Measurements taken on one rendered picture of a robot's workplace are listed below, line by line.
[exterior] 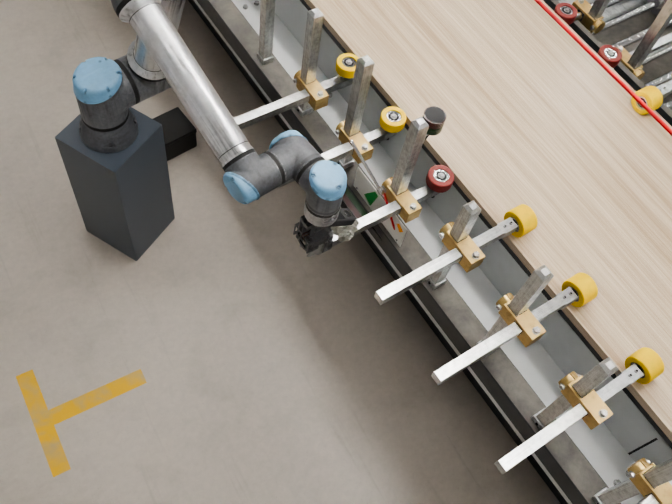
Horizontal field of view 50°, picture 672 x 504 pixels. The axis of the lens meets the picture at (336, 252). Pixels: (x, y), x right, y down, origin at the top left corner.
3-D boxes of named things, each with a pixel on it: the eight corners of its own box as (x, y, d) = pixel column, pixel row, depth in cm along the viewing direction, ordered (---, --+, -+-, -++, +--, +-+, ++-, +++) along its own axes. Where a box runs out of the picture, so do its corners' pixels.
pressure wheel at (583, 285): (584, 288, 188) (560, 276, 194) (583, 312, 192) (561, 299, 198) (600, 278, 190) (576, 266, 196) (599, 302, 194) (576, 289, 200)
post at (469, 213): (428, 298, 222) (472, 213, 181) (421, 289, 224) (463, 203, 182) (437, 293, 224) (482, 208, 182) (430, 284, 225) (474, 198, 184)
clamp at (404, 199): (405, 223, 212) (409, 214, 208) (379, 190, 217) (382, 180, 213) (420, 216, 214) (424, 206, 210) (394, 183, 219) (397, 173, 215)
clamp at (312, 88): (313, 111, 232) (314, 101, 228) (291, 83, 237) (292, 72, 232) (329, 105, 234) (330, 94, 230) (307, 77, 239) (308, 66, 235)
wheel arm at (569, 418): (502, 476, 168) (507, 472, 164) (493, 462, 169) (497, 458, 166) (648, 372, 185) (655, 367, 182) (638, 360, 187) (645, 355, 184)
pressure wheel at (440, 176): (430, 211, 219) (439, 189, 209) (414, 192, 222) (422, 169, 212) (450, 200, 221) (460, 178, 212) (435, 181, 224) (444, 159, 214)
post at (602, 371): (534, 434, 203) (610, 375, 162) (526, 424, 204) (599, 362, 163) (543, 428, 204) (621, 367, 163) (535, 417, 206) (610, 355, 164)
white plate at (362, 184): (399, 247, 222) (405, 230, 214) (352, 185, 232) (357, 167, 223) (400, 246, 222) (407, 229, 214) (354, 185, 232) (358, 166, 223)
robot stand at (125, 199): (136, 261, 287) (114, 172, 235) (86, 231, 291) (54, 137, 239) (175, 218, 299) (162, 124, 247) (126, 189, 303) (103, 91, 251)
